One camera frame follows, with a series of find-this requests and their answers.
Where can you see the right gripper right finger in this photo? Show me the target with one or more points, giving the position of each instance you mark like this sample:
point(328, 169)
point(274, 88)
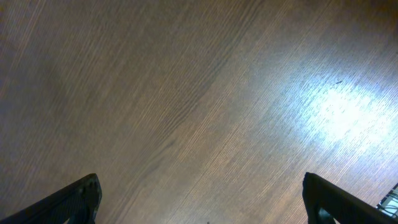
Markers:
point(327, 203)

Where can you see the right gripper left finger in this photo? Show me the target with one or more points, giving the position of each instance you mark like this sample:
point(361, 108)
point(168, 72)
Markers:
point(77, 203)

